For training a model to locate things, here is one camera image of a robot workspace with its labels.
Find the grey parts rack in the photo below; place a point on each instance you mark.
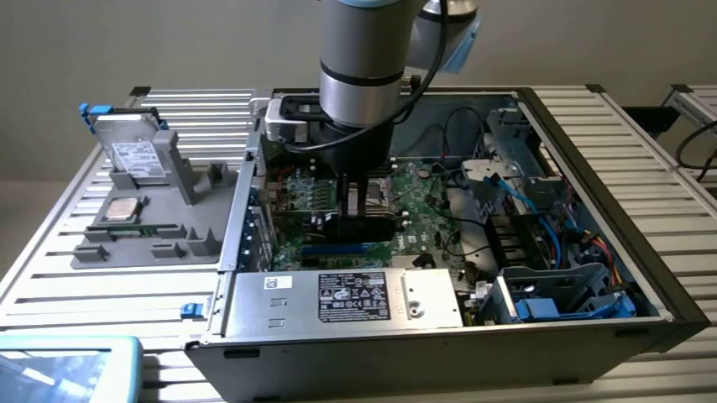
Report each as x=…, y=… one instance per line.
x=169, y=247

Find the silver CPU chip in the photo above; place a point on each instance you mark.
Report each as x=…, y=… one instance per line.
x=126, y=208

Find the silver power supply unit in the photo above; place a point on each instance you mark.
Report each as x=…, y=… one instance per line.
x=314, y=302

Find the blue drive caddy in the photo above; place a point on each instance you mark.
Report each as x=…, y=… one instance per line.
x=539, y=310

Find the metal slat side table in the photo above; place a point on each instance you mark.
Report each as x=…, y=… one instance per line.
x=692, y=105

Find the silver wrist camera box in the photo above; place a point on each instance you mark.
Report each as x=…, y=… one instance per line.
x=281, y=121

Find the CPU socket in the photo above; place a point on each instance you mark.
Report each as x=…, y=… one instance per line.
x=391, y=195

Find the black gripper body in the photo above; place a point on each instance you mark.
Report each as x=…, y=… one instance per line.
x=361, y=147

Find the teal teach pendant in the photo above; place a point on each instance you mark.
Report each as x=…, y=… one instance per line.
x=62, y=369

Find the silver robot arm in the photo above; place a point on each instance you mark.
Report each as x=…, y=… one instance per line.
x=359, y=42

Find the black graphics card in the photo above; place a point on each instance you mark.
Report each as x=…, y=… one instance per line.
x=364, y=230

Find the blue expansion slot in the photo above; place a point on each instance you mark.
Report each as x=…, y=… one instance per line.
x=330, y=250

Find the blue plastic clip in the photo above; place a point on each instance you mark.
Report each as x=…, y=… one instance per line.
x=192, y=310

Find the blue disk bracket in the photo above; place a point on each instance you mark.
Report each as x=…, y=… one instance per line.
x=95, y=110

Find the green motherboard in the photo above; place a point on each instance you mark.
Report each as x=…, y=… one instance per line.
x=427, y=218

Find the metal disk bay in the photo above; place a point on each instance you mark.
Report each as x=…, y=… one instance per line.
x=511, y=159

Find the open black PC case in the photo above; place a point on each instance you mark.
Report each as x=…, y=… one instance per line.
x=392, y=369

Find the green RAM stick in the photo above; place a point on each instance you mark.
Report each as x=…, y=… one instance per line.
x=141, y=231

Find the silver hard disk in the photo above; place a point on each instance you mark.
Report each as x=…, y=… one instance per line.
x=132, y=147

